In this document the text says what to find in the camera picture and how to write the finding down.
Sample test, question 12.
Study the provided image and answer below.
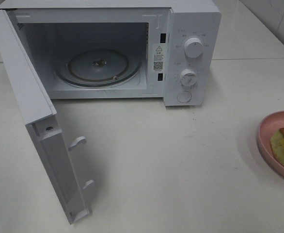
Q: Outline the round white door button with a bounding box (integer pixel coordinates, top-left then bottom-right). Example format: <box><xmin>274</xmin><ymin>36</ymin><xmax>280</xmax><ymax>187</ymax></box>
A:
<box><xmin>177</xmin><ymin>91</ymin><xmax>191</xmax><ymax>103</ymax></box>

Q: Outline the glass microwave turntable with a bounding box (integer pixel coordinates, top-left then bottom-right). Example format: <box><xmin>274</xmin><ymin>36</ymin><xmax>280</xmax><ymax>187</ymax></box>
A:
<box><xmin>55</xmin><ymin>49</ymin><xmax>142</xmax><ymax>87</ymax></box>

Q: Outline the pink round plate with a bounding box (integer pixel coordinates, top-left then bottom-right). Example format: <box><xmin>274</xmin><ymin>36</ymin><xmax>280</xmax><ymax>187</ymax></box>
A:
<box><xmin>256</xmin><ymin>111</ymin><xmax>284</xmax><ymax>178</ymax></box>

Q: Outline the white microwave oven body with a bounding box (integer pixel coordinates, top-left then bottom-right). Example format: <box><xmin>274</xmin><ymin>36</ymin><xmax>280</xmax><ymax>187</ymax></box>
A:
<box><xmin>0</xmin><ymin>0</ymin><xmax>221</xmax><ymax>106</ymax></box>

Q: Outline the white timer knob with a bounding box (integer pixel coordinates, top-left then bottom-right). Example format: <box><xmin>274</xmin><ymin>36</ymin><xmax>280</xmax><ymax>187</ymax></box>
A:
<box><xmin>179</xmin><ymin>68</ymin><xmax>198</xmax><ymax>86</ymax></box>

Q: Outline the white microwave door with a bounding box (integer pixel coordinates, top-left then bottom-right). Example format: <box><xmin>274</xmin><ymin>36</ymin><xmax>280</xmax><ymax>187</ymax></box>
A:
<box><xmin>0</xmin><ymin>10</ymin><xmax>90</xmax><ymax>224</ymax></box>

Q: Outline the white upper power knob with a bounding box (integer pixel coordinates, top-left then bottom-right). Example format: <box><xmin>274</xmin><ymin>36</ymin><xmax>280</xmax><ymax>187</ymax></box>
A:
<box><xmin>184</xmin><ymin>36</ymin><xmax>204</xmax><ymax>58</ymax></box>

